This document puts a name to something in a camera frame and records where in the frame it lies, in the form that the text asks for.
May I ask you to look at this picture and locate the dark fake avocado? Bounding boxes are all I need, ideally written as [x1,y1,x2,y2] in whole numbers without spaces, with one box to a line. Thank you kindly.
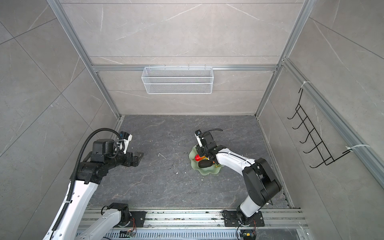
[198,160,213,169]

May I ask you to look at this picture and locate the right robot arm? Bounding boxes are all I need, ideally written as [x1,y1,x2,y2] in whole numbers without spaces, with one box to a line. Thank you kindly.
[195,130,282,225]

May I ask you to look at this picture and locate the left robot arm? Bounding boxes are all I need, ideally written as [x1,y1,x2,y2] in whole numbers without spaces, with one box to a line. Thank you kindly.
[44,132,144,240]

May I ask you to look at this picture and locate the light green wavy fruit bowl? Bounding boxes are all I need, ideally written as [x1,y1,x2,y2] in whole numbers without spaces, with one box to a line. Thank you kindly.
[189,145,224,176]

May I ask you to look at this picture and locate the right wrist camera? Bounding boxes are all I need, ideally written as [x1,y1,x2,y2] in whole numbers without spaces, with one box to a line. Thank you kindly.
[195,130,207,148]

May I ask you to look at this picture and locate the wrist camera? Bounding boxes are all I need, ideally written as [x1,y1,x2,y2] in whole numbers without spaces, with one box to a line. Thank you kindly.
[119,131,133,154]
[195,130,207,148]

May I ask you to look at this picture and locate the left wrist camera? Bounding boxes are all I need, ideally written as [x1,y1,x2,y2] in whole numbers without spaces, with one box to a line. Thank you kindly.
[119,131,133,154]

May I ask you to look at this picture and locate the black corrugated cable hose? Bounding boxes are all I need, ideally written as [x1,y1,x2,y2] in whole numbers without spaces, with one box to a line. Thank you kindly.
[49,128,121,232]

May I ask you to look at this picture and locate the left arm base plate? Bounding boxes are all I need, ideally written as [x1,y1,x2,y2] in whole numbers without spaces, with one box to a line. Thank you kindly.
[115,211,147,229]

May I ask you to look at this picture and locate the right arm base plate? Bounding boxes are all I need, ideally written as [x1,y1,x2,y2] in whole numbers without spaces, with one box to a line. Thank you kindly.
[221,210,265,227]

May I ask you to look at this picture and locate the white wire mesh basket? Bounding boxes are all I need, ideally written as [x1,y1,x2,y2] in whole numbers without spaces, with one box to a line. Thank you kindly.
[142,66,214,95]

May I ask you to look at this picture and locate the black wire hook rack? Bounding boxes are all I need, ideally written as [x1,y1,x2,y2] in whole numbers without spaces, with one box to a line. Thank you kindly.
[287,89,352,169]

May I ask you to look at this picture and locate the aluminium mounting rail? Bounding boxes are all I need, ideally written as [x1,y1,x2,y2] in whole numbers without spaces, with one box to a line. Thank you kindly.
[78,208,312,240]

